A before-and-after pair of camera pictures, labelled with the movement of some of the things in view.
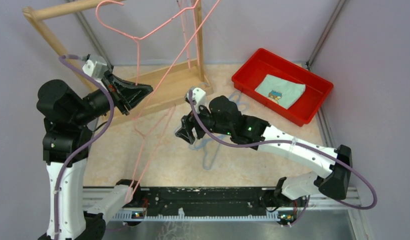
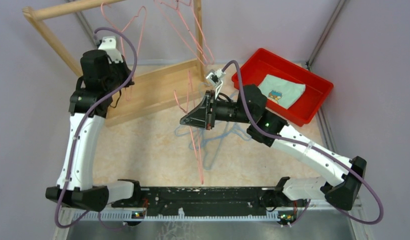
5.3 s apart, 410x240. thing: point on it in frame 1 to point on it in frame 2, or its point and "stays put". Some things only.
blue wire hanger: x=203 y=146 stays put
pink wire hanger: x=183 y=25 to x=192 y=36
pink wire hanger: x=166 y=20 to x=129 y=98
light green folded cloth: x=283 y=92 stays put
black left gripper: x=131 y=94 to x=121 y=65
